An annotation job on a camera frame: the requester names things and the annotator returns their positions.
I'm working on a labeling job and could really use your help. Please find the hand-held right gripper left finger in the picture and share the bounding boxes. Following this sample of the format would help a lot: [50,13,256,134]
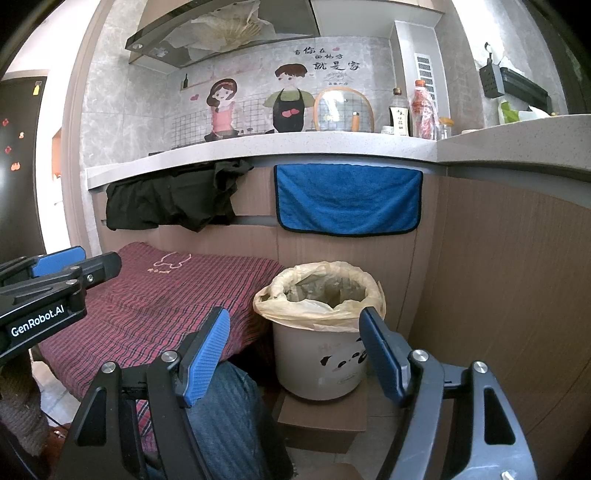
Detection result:
[55,307,230,480]

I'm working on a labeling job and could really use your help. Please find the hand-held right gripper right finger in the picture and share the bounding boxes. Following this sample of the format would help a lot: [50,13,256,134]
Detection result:
[359,307,539,480]

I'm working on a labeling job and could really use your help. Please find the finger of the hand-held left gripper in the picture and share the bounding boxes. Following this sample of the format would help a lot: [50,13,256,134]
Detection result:
[0,251,123,309]
[0,246,87,289]

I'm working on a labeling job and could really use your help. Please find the white panda print bin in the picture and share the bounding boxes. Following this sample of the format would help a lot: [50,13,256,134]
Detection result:
[270,318,370,401]

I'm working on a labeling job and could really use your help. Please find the person's left forearm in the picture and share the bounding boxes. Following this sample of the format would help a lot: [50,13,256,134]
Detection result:
[0,355,49,444]

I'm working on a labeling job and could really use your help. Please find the red plaid cloth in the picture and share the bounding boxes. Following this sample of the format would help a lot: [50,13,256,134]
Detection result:
[39,241,284,457]

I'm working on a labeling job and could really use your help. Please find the dark refrigerator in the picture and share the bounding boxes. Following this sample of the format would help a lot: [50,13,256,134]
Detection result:
[0,76,49,264]

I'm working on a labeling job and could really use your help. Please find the person's jeans leg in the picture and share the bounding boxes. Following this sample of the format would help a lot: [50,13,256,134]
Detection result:
[143,362,278,480]

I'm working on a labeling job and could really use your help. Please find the black cloth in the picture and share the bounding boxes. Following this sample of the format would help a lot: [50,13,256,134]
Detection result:
[105,159,254,232]

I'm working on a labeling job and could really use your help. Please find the brown cardboard box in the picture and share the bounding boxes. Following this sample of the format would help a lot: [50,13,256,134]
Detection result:
[276,383,370,455]

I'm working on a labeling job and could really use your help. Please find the blue towel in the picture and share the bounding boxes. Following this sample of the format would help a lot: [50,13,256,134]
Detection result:
[274,164,424,237]

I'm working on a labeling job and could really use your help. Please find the white kitchen counter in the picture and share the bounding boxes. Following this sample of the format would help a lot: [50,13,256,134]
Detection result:
[87,113,591,190]

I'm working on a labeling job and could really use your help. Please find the grey range hood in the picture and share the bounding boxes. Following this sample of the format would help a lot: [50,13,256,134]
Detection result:
[124,0,320,69]

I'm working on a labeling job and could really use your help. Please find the dark sauce bottle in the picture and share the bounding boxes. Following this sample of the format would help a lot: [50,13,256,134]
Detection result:
[392,88,411,138]

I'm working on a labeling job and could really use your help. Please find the clear bottle red contents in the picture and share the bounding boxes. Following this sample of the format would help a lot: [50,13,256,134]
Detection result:
[411,80,439,140]

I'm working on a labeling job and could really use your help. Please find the beige crumpled paper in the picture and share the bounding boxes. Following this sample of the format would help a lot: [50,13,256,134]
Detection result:
[166,9,278,54]

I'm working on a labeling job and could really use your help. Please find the bag of green vegetables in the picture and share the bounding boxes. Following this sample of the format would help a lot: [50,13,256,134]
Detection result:
[499,100,557,125]

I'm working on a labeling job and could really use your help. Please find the white vent grille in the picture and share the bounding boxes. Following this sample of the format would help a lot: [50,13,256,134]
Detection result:
[414,54,437,100]

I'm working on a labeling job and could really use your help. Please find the black utensil holder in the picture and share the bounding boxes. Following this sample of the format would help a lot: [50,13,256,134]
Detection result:
[479,42,505,99]

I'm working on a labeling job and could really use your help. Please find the black knife rack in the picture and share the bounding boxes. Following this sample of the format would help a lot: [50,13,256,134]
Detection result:
[500,67,550,112]

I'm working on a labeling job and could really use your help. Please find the cartoon couple wall sticker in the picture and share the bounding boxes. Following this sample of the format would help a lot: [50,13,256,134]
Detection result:
[173,41,365,144]

